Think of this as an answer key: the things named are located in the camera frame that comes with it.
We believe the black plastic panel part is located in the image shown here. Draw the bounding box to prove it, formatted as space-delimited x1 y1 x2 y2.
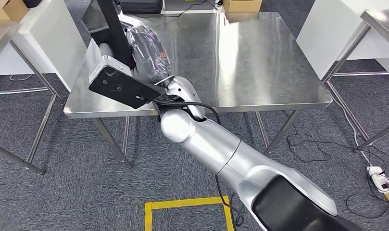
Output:
80 0 138 71

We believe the stainless steel workbench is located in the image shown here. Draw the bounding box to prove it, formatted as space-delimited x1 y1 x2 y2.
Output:
63 12 333 167

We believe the grey equipment case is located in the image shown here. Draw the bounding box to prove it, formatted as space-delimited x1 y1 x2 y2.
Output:
163 0 220 11

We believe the black carry case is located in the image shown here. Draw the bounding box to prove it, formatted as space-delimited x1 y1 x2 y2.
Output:
120 0 163 15

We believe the white partition panel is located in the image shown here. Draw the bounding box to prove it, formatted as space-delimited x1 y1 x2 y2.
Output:
296 0 389 83
0 0 87 93

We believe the white power strip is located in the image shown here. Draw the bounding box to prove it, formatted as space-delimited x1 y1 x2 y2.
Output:
366 166 389 194

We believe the black bag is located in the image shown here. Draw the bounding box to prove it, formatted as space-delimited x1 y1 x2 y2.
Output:
22 0 43 9

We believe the stainless steel side table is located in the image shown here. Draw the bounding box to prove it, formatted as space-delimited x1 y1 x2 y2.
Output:
0 19 66 177
321 9 389 153

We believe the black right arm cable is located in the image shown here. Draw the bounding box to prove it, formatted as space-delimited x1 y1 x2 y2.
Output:
151 98 222 126

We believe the black right camera bracket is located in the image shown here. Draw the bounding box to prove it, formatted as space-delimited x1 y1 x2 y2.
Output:
88 65 167 110

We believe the black robot body cable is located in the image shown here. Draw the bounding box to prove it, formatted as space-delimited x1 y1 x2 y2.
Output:
214 173 246 228

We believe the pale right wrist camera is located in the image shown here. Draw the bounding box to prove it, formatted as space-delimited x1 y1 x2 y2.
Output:
88 55 135 84

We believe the black floor cable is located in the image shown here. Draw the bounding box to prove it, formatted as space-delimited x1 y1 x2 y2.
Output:
345 145 389 220
282 110 370 164

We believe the white floor cable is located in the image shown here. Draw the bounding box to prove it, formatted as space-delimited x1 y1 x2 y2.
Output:
325 89 373 168
9 74 35 82

